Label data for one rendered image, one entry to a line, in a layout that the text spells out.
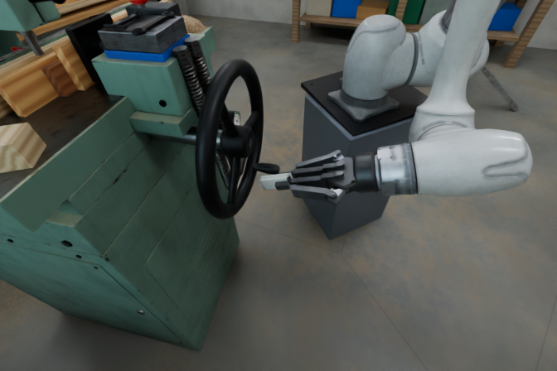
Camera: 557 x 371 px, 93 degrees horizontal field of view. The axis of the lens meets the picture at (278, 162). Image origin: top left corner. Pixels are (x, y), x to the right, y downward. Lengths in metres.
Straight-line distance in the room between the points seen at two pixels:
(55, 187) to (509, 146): 0.62
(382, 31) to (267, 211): 0.95
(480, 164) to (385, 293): 0.87
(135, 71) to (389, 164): 0.43
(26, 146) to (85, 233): 0.15
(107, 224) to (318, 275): 0.90
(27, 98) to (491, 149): 0.70
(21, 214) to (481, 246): 1.54
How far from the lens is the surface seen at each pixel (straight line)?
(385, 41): 0.85
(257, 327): 1.17
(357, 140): 0.87
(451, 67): 0.60
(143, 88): 0.49
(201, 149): 0.37
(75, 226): 0.49
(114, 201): 0.54
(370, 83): 0.89
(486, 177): 0.49
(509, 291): 1.49
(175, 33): 0.49
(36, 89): 0.58
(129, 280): 0.64
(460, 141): 0.49
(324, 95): 1.03
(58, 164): 0.45
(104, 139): 0.50
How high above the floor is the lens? 1.13
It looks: 44 degrees down
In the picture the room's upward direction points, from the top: 2 degrees counter-clockwise
